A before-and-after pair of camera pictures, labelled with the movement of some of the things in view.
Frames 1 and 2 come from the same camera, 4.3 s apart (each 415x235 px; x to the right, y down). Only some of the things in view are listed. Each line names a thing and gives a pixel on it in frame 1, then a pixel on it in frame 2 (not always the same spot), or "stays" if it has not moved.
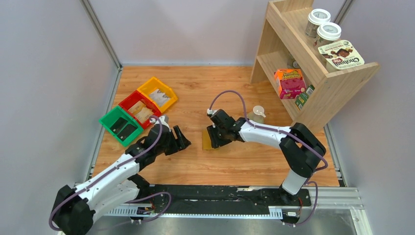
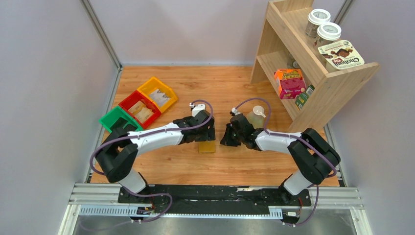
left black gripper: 174,142 → 206,130
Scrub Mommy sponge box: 290,82 stays
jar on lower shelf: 292,63 stays
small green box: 301,98 stays
